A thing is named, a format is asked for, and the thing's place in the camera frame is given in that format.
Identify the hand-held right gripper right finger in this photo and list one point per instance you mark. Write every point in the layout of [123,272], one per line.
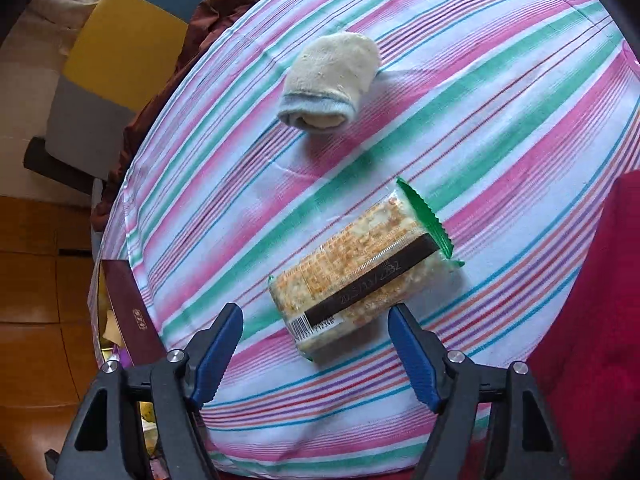
[412,355]

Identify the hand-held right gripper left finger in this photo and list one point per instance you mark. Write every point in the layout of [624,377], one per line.
[220,355]

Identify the gold tin box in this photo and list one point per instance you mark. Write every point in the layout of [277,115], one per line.
[132,310]

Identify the cracker packet with green ends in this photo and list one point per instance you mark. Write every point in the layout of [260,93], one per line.
[350,270]

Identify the red cloth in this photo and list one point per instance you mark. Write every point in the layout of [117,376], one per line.
[600,310]

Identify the wooden wardrobe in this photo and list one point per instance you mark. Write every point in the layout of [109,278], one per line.
[40,285]

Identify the dark red blanket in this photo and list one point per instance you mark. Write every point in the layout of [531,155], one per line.
[150,125]

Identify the black rolled mat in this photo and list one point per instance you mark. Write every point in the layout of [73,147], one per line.
[55,162]

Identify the rolled cream sock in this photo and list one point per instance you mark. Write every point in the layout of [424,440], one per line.
[325,80]

